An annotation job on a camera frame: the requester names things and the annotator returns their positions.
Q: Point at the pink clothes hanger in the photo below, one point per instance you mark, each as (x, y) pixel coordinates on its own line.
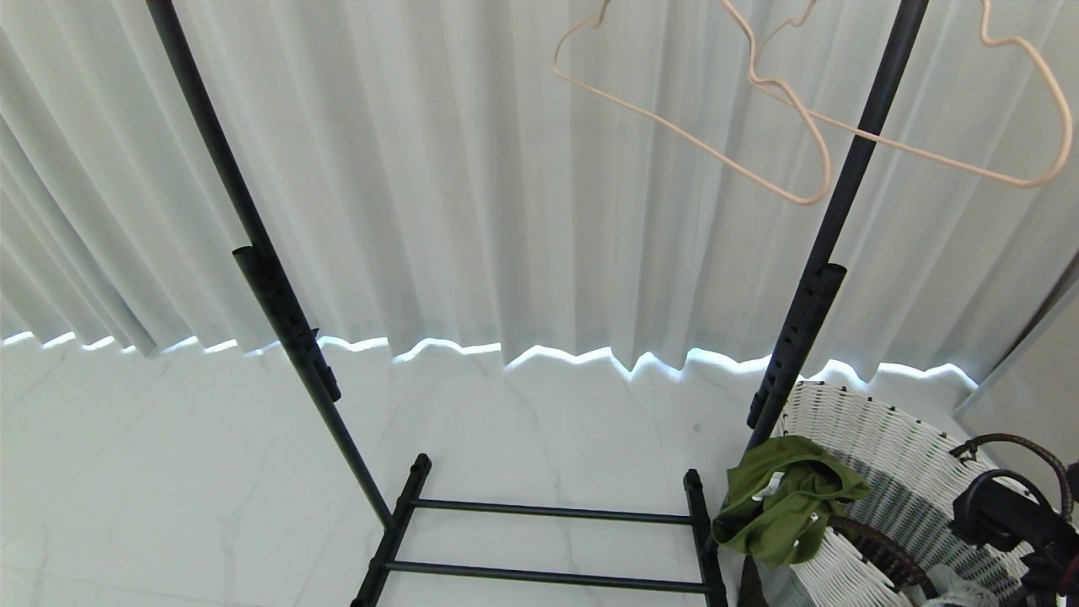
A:
(557, 63)
(1068, 131)

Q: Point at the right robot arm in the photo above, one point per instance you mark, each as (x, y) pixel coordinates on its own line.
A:
(1003, 514)

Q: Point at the black clothes rack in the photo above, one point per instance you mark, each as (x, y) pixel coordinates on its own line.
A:
(278, 295)

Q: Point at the white laundry basket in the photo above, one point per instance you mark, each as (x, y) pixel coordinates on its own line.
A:
(893, 455)

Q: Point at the green garment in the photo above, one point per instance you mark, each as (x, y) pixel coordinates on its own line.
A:
(784, 506)

